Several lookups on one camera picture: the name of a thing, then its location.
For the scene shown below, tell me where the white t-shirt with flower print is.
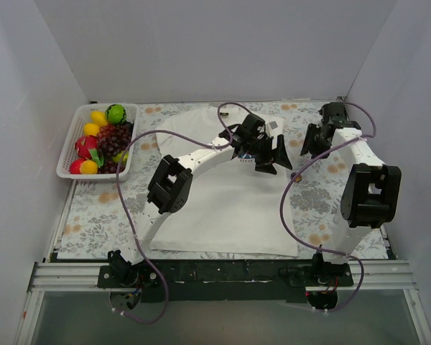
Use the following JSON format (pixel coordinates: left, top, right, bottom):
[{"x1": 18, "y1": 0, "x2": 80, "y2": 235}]
[{"x1": 150, "y1": 106, "x2": 298, "y2": 257}]

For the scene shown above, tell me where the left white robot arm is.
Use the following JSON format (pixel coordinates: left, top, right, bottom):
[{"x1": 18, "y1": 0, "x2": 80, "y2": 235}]
[{"x1": 128, "y1": 112, "x2": 292, "y2": 230}]

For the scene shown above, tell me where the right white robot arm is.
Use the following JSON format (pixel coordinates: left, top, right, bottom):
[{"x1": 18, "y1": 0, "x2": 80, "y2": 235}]
[{"x1": 300, "y1": 102, "x2": 402, "y2": 286}]

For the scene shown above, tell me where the round blue yellow brooch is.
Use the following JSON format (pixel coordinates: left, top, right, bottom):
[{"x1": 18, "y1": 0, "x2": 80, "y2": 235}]
[{"x1": 290, "y1": 172, "x2": 302, "y2": 183}]

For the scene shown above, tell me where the yellow green toy fruit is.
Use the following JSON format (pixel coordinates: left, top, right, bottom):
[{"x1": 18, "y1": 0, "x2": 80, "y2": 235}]
[{"x1": 111, "y1": 151, "x2": 129, "y2": 165}]

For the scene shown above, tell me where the purple toy grape bunch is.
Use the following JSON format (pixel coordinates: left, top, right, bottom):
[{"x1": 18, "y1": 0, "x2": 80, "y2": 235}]
[{"x1": 97, "y1": 121, "x2": 134, "y2": 174}]

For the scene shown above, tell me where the green toy watermelon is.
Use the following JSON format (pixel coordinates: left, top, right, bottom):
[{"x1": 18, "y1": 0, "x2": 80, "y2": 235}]
[{"x1": 105, "y1": 104, "x2": 126, "y2": 124}]

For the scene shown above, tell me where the yellow toy lemon upper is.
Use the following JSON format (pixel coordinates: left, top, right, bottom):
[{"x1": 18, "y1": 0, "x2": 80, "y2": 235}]
[{"x1": 91, "y1": 111, "x2": 108, "y2": 127}]

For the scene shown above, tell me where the yellow toy lemon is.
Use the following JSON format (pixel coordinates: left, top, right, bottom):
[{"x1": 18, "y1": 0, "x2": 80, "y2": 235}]
[
  {"x1": 83, "y1": 123, "x2": 100, "y2": 137},
  {"x1": 91, "y1": 111, "x2": 108, "y2": 127}
]

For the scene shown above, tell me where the yellow toy lemon lower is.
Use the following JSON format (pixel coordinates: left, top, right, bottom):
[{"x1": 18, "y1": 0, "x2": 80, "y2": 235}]
[{"x1": 83, "y1": 123, "x2": 100, "y2": 137}]

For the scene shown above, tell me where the red toy dragon fruit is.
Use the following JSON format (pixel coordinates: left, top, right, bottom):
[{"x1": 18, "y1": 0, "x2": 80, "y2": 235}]
[{"x1": 75, "y1": 136, "x2": 98, "y2": 160}]

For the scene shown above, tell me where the white plastic fruit basket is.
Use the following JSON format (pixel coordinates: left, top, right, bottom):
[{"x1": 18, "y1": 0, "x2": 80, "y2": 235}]
[{"x1": 55, "y1": 103, "x2": 139, "y2": 180}]

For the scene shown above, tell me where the red yellow toy mango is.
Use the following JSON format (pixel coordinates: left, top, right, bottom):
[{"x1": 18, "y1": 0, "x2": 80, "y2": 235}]
[{"x1": 69, "y1": 159, "x2": 98, "y2": 175}]

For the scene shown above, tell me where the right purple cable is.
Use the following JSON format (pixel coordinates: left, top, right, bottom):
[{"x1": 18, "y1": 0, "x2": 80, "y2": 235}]
[{"x1": 279, "y1": 101, "x2": 378, "y2": 313}]

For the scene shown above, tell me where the purple cable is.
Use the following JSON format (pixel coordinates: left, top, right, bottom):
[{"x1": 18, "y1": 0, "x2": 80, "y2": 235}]
[
  {"x1": 115, "y1": 101, "x2": 252, "y2": 324},
  {"x1": 279, "y1": 101, "x2": 378, "y2": 313}
]

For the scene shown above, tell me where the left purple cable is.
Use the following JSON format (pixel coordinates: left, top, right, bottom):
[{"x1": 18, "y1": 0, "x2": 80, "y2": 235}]
[{"x1": 115, "y1": 101, "x2": 252, "y2": 324}]

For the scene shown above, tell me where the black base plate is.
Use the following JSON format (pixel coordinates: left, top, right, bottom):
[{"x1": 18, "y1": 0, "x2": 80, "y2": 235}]
[{"x1": 97, "y1": 258, "x2": 353, "y2": 303}]

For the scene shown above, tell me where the aluminium frame rail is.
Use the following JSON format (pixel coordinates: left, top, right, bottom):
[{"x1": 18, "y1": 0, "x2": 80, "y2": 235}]
[{"x1": 27, "y1": 260, "x2": 417, "y2": 292}]

